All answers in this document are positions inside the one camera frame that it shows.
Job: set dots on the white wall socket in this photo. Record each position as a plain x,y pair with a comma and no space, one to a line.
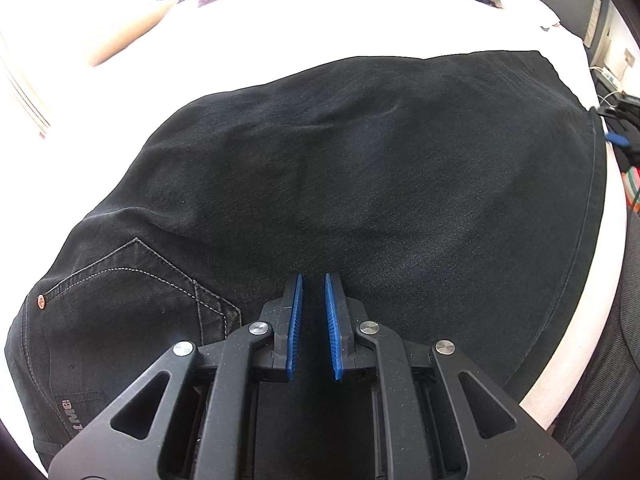
631,56

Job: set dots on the tan pillow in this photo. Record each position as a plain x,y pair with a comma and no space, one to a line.
130,30

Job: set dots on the black denim pants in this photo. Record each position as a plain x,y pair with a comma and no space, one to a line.
350,170

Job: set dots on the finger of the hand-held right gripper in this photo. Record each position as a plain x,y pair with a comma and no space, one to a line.
616,138

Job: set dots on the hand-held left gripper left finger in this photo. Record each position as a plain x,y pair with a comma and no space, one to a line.
295,325

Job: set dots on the grey ribbed cloth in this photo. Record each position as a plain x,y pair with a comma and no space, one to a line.
600,360

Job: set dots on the pink and teal striped cloth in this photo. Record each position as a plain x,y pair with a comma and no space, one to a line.
632,187

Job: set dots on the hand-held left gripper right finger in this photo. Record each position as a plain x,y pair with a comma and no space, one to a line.
332,325

